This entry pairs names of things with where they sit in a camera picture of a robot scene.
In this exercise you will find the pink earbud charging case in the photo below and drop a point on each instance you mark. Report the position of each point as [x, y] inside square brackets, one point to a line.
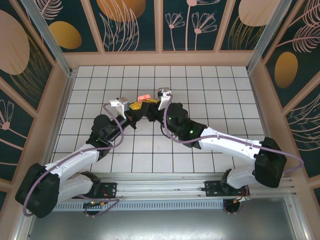
[143, 97]

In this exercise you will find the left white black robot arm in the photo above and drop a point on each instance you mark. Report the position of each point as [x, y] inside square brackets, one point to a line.
[75, 160]

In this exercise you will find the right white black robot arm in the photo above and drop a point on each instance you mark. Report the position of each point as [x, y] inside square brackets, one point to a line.
[225, 142]

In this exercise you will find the grey metal sheet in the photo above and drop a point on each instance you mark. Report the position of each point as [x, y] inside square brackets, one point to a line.
[160, 225]

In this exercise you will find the left aluminium side rail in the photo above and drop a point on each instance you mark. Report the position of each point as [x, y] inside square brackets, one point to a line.
[58, 125]

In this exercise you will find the aluminium side rail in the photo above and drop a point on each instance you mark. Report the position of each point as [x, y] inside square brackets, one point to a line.
[265, 125]
[58, 125]

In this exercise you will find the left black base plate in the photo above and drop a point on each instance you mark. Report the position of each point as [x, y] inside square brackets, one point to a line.
[110, 190]

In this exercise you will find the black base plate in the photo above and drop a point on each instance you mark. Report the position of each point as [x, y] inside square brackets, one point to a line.
[211, 188]
[110, 190]

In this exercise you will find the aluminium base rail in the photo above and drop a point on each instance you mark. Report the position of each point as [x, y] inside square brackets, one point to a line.
[160, 186]

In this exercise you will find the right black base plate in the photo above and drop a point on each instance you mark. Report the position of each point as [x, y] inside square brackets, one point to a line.
[211, 188]

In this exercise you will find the right aluminium side rail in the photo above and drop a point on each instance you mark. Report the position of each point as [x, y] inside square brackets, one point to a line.
[265, 125]

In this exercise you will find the left aluminium corner post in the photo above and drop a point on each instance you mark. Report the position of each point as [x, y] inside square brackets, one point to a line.
[55, 47]

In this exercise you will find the aluminium corner post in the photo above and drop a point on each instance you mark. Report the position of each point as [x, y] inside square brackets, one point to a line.
[269, 37]
[55, 47]

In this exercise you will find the right aluminium corner post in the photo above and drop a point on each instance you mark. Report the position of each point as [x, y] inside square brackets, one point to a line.
[269, 37]

